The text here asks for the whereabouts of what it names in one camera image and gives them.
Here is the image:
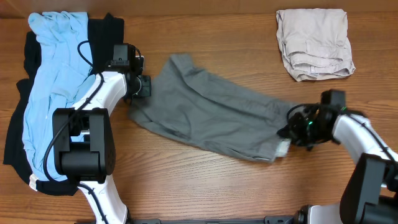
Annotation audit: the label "grey shorts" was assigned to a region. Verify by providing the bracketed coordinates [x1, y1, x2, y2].
[129, 54, 294, 162]

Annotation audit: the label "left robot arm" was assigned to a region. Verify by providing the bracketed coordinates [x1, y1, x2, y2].
[44, 44, 152, 223]

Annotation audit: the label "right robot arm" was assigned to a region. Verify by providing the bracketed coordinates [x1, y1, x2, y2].
[277, 90, 397, 224]

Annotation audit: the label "black garment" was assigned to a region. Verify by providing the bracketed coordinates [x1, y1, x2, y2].
[3, 14, 124, 196]

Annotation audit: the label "folded beige shorts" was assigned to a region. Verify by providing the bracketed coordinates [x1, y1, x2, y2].
[276, 8, 356, 82]

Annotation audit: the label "light blue garment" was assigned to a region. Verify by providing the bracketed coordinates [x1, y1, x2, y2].
[22, 11, 95, 181]

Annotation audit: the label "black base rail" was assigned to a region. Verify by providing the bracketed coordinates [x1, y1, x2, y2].
[127, 215, 294, 224]

